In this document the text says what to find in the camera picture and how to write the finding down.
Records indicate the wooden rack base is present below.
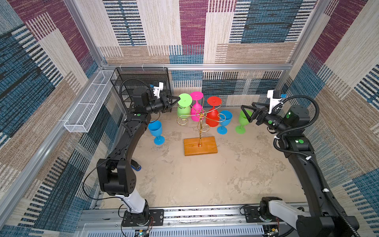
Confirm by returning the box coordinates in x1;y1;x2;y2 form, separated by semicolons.
184;136;218;156

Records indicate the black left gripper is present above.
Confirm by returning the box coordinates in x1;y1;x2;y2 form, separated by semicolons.
144;95;179;116

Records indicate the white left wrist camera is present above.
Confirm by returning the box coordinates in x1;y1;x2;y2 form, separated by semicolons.
150;82;164;99

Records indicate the black mesh shelf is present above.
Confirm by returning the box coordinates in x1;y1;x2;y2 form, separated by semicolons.
110;67;173;113

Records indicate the red wine glass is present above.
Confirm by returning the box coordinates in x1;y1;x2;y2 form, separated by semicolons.
206;96;222;127

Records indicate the blue stapler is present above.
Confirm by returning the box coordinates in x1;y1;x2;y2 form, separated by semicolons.
131;160;142;171

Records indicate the green wine glass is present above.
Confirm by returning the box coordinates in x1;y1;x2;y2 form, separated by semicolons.
235;110;249;134
177;93;192;119

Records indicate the white mesh wall basket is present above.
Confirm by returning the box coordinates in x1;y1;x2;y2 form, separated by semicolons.
64;70;114;133

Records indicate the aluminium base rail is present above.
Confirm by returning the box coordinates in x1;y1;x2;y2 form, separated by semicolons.
73;204;335;237

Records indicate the blue wine glass front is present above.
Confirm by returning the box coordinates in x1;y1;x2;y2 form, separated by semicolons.
148;120;165;146

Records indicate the blue wine glass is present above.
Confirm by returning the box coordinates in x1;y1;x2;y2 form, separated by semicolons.
217;110;233;135
148;120;165;146

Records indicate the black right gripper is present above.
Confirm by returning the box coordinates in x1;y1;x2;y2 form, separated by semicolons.
240;101;290;134

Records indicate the green wine glass front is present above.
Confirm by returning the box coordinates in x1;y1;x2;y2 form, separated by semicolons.
235;110;249;134

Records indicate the pink wine glass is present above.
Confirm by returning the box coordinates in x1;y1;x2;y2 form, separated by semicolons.
190;91;203;122

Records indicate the green wine glass back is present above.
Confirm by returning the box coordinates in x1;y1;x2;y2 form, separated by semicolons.
177;93;192;119

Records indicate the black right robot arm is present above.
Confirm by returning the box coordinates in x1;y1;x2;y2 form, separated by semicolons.
241;91;359;237

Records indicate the gold wire glass rack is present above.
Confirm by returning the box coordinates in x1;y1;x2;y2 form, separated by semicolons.
177;106;221;138

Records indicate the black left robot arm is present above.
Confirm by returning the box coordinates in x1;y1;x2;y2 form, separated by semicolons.
94;83;180;226

